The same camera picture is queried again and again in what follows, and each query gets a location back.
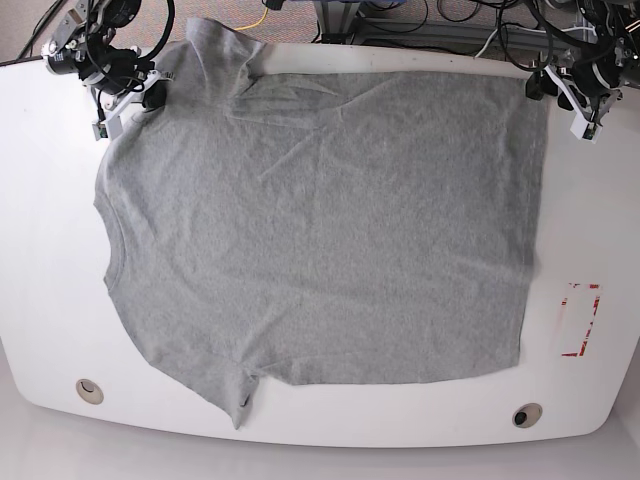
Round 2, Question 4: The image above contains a left table grommet hole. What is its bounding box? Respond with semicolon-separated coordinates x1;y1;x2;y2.
75;379;104;405

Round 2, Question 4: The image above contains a right table grommet hole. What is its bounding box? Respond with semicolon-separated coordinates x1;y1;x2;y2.
512;403;543;429

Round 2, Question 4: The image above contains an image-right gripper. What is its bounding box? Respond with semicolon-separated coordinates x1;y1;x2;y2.
525;50;623;129

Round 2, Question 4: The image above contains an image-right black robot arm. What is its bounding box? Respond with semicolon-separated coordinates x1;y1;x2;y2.
495;1;639;143

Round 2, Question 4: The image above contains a table grommet hole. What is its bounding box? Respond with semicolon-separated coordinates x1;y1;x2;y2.
75;379;104;405
512;403;543;429

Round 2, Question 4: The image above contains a yellow cable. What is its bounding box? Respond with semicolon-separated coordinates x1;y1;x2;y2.
234;4;271;33

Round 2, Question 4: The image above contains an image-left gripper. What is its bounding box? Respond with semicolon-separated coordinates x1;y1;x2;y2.
87;47;167;121

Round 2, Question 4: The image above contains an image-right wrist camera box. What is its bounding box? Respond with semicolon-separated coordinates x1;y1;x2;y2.
570;116;601;143

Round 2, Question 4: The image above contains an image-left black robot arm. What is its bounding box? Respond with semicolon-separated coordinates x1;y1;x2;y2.
41;1;176;140

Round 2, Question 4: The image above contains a grey t-shirt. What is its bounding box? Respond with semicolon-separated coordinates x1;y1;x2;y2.
94;19;548;426

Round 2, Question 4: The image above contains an aluminium frame stand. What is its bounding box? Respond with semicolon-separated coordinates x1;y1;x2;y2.
314;1;587;78

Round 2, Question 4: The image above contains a white cable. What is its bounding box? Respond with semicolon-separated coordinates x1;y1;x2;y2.
473;27;501;59

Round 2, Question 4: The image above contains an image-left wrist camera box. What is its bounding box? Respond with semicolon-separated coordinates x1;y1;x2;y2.
92;116;123;141

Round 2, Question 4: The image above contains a red tape rectangle marking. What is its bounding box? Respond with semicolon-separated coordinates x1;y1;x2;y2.
556;283;603;358

